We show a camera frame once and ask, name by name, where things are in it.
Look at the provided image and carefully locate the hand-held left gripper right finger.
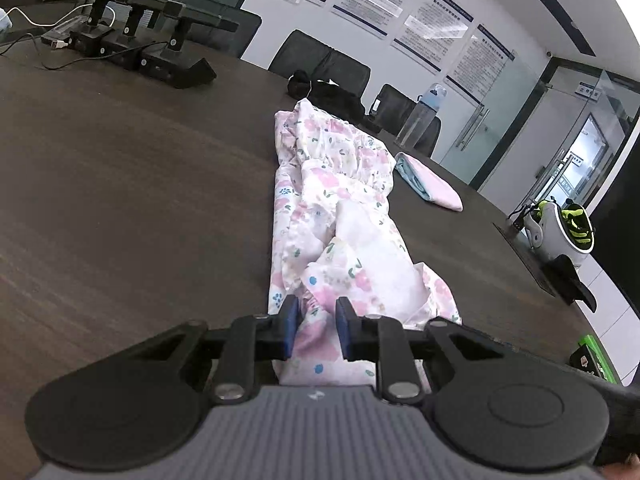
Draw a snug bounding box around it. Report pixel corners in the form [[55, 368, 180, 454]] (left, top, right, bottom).
[[334, 296, 507, 404]]

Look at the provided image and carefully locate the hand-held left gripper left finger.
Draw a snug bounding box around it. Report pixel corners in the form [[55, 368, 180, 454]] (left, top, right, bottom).
[[127, 294, 302, 406]]

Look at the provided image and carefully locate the pink floral garment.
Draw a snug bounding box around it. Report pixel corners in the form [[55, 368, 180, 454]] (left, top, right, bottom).
[[267, 98, 463, 387]]

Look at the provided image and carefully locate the folded pink and blue cloth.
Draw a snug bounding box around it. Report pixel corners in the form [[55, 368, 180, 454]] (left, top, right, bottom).
[[394, 151, 464, 212]]

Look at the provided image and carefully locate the black office chair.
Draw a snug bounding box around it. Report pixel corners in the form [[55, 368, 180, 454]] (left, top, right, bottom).
[[267, 29, 372, 97], [371, 83, 443, 157]]

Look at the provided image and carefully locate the clear water bottle blue lid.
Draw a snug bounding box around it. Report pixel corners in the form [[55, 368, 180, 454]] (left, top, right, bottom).
[[396, 83, 448, 149]]

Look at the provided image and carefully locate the black cap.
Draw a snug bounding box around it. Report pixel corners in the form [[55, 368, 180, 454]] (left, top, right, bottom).
[[541, 254, 599, 312]]

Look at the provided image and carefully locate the black cloth bundle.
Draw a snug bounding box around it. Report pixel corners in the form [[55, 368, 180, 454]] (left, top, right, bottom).
[[286, 69, 369, 127]]

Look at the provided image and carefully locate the green box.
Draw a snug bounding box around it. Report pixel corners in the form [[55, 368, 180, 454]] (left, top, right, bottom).
[[570, 334, 622, 387]]

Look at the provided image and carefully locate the yellow-green helmet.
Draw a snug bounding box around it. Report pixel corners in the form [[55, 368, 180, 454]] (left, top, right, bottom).
[[559, 204, 596, 251]]

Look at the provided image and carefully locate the glass door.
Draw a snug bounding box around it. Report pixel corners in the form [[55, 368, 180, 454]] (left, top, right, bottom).
[[430, 50, 553, 192]]

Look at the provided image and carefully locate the dark grey office chair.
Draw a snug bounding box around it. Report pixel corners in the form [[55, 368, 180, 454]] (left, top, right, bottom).
[[182, 0, 263, 59]]

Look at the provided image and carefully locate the white helmet with green straps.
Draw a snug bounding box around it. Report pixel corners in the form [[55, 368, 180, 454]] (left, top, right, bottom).
[[520, 200, 596, 267]]

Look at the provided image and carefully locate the black cable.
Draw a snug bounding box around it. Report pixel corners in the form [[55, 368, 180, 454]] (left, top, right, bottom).
[[0, 32, 108, 72]]

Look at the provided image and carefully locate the white cable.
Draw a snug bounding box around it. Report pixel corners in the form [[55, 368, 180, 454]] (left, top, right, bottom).
[[0, 4, 93, 33]]

